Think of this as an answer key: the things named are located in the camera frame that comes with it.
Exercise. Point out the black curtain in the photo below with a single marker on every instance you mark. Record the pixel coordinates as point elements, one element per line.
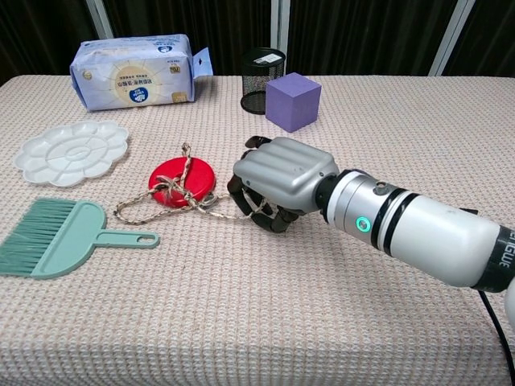
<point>362,32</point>

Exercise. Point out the black mesh pen holder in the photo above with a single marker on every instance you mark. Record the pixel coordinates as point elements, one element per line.
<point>254,84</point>

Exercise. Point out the white flower paint palette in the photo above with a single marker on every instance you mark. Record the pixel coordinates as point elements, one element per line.
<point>72,153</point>

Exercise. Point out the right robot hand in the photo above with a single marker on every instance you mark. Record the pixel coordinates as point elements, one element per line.
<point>285,169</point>

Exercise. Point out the green hand brush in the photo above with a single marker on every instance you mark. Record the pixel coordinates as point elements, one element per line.
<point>68,237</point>

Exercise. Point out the white frame post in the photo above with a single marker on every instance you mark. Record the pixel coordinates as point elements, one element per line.
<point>280,24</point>
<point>451,38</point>
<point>99,18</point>

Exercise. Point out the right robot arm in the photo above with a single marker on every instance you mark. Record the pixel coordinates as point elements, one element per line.
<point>426,237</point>

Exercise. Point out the blue tissue pack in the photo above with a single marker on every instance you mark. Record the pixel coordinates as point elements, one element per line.
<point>133,76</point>

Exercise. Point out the pink waffle tablecloth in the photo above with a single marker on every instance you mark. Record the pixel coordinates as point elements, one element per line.
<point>241,301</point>

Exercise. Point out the purple foam cube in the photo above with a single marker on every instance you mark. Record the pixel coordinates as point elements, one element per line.
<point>291,102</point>

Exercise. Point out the red disc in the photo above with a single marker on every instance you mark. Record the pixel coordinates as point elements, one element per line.
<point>201,177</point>

